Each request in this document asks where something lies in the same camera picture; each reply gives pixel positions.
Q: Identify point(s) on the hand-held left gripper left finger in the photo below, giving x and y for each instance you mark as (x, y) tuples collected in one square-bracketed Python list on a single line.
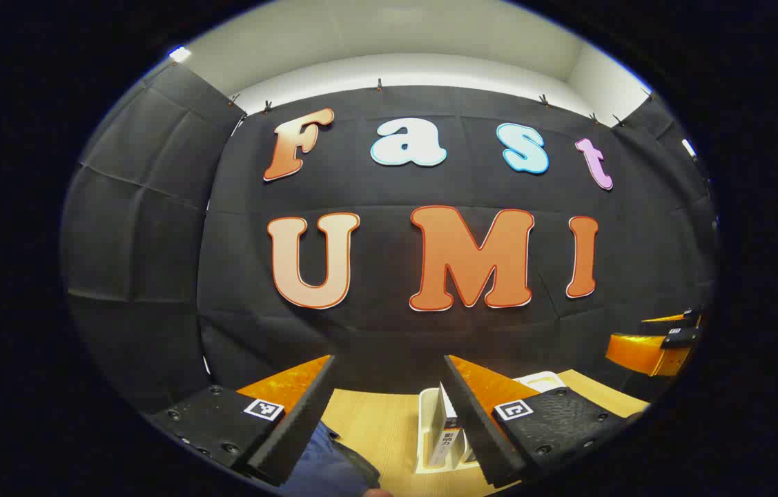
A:
[(292, 435)]

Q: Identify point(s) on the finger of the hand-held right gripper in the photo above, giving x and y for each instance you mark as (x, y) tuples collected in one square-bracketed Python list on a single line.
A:
[(637, 352), (691, 313)]

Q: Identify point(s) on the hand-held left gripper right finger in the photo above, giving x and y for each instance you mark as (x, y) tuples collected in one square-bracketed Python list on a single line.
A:
[(482, 435)]

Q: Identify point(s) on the grey book with white spine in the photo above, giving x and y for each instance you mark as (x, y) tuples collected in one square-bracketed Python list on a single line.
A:
[(445, 435)]

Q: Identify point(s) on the blue schoolbag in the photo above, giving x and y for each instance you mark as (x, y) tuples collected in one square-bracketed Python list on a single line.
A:
[(326, 469)]

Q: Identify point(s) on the white bookshelf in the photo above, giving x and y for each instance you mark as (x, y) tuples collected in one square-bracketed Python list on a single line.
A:
[(425, 428)]

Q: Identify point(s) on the row of black cloth clips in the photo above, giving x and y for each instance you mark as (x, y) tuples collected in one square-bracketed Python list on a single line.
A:
[(379, 85)]

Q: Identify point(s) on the ceiling light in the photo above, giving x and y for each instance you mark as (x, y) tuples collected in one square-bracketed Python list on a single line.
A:
[(179, 54)]

